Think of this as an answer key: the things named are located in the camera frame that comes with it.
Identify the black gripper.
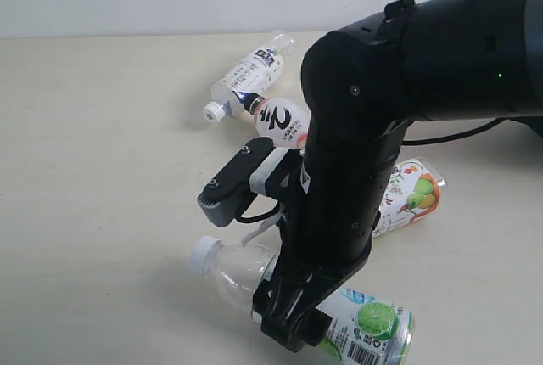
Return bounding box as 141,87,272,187
253,143,400,351

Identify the lime label clear bottle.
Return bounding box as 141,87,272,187
189,236,414,365

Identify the floral tea label bottle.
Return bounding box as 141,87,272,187
372,158,447,237

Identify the pink peach drink bottle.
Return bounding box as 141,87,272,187
243,93,310,149

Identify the white blue label bottle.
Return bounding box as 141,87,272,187
203,31,295,122

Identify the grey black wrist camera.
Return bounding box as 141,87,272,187
197,138,302,227

